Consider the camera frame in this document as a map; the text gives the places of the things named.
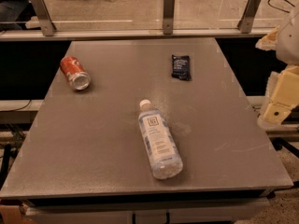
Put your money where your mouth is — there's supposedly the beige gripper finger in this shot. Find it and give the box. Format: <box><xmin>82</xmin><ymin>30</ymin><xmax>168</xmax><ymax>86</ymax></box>
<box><xmin>255</xmin><ymin>27</ymin><xmax>278</xmax><ymax>51</ymax></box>
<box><xmin>257</xmin><ymin>65</ymin><xmax>299</xmax><ymax>129</ymax></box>

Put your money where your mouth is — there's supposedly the blue label plastic water bottle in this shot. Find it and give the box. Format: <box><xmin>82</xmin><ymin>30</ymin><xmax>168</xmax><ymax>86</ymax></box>
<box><xmin>138</xmin><ymin>100</ymin><xmax>183</xmax><ymax>180</ymax></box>

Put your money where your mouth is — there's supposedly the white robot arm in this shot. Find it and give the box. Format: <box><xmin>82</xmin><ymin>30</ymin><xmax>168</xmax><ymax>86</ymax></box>
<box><xmin>255</xmin><ymin>5</ymin><xmax>299</xmax><ymax>130</ymax></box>

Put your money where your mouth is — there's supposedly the dark blue snack packet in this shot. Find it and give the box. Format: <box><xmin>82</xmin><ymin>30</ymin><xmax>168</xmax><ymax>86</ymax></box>
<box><xmin>171</xmin><ymin>55</ymin><xmax>192</xmax><ymax>81</ymax></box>

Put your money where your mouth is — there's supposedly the red soda can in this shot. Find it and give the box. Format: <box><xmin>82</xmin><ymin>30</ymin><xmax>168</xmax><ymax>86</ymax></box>
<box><xmin>60</xmin><ymin>56</ymin><xmax>91</xmax><ymax>91</ymax></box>

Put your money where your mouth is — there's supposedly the seated person in background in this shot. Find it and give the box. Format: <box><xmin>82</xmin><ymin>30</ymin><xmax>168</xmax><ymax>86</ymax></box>
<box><xmin>0</xmin><ymin>0</ymin><xmax>29</xmax><ymax>31</ymax></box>

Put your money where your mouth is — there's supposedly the right metal bracket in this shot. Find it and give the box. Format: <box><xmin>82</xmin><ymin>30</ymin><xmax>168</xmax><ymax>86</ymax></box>
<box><xmin>237</xmin><ymin>0</ymin><xmax>262</xmax><ymax>34</ymax></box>

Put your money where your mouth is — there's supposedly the metal bracket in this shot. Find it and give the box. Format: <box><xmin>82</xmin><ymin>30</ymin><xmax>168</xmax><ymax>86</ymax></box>
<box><xmin>237</xmin><ymin>0</ymin><xmax>262</xmax><ymax>34</ymax></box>
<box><xmin>30</xmin><ymin>0</ymin><xmax>56</xmax><ymax>36</ymax></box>
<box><xmin>163</xmin><ymin>0</ymin><xmax>175</xmax><ymax>35</ymax></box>

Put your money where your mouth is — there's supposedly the middle metal bracket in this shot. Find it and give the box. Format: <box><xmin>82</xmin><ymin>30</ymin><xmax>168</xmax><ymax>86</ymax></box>
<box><xmin>163</xmin><ymin>0</ymin><xmax>175</xmax><ymax>35</ymax></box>

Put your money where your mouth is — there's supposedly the metal rail bar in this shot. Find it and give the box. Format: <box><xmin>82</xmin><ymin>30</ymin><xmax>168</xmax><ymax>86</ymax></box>
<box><xmin>0</xmin><ymin>28</ymin><xmax>272</xmax><ymax>42</ymax></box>

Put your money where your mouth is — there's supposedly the left metal bracket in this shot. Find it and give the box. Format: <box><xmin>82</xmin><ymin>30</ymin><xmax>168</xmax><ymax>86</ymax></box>
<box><xmin>30</xmin><ymin>0</ymin><xmax>56</xmax><ymax>36</ymax></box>

